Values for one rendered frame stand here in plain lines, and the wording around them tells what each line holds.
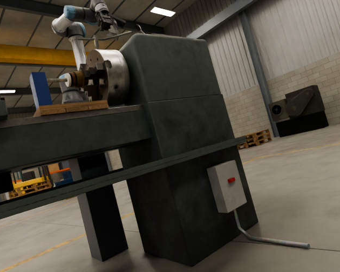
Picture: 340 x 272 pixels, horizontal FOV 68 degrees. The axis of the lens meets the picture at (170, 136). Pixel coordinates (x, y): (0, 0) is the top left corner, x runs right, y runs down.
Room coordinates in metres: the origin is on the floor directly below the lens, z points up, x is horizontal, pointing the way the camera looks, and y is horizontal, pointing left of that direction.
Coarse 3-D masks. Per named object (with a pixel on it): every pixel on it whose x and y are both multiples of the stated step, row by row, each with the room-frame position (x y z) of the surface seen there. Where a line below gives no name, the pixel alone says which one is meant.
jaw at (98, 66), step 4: (96, 64) 1.24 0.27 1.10; (100, 64) 1.25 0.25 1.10; (104, 64) 1.26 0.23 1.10; (108, 64) 1.26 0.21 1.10; (92, 68) 1.27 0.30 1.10; (96, 68) 1.24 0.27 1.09; (100, 68) 1.25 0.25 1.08; (104, 68) 1.26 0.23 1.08; (84, 72) 1.27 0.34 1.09; (88, 72) 1.28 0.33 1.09; (92, 72) 1.26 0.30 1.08; (96, 72) 1.26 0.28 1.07; (100, 72) 1.28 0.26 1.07; (84, 76) 1.28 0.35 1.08; (88, 76) 1.28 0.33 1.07; (92, 76) 1.29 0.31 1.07; (96, 76) 1.30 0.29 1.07
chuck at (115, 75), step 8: (88, 56) 1.39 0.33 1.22; (96, 56) 1.31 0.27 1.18; (104, 56) 1.26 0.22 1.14; (112, 56) 1.29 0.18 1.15; (88, 64) 1.41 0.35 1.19; (112, 64) 1.27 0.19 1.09; (120, 64) 1.30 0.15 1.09; (104, 72) 1.27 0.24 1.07; (112, 72) 1.26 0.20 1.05; (120, 72) 1.29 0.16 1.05; (96, 80) 1.42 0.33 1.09; (104, 80) 1.29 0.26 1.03; (112, 80) 1.27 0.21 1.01; (120, 80) 1.30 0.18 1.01; (104, 88) 1.31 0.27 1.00; (112, 88) 1.29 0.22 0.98; (120, 88) 1.32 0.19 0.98; (104, 96) 1.33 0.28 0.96; (112, 96) 1.32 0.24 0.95; (120, 96) 1.35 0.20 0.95; (112, 104) 1.39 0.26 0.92
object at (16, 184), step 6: (42, 168) 14.73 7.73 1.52; (48, 168) 15.44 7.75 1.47; (24, 174) 14.71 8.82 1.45; (30, 174) 14.75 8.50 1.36; (48, 174) 15.37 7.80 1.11; (24, 180) 14.71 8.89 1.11; (30, 180) 14.47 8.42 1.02; (36, 180) 14.50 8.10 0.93; (42, 180) 14.59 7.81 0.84; (18, 186) 14.37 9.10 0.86; (24, 192) 14.40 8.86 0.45
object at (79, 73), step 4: (72, 72) 1.27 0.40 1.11; (76, 72) 1.27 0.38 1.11; (80, 72) 1.29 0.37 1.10; (72, 76) 1.26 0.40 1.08; (76, 76) 1.27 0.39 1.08; (80, 76) 1.28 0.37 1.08; (72, 80) 1.26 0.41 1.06; (76, 80) 1.27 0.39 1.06; (80, 80) 1.28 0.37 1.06; (84, 80) 1.29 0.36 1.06; (88, 80) 1.31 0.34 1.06; (72, 84) 1.27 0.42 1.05; (76, 84) 1.28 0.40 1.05; (80, 84) 1.29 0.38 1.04; (84, 84) 1.30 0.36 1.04
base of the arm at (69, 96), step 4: (64, 92) 1.77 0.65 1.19; (68, 92) 1.77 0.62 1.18; (72, 92) 1.78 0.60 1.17; (76, 92) 1.80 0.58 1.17; (64, 96) 1.77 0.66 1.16; (68, 96) 1.77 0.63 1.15; (72, 96) 1.76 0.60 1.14; (76, 96) 1.78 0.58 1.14; (80, 96) 1.83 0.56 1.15; (64, 100) 1.76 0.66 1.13; (68, 100) 1.75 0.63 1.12; (72, 100) 1.75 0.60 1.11; (76, 100) 1.77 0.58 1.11
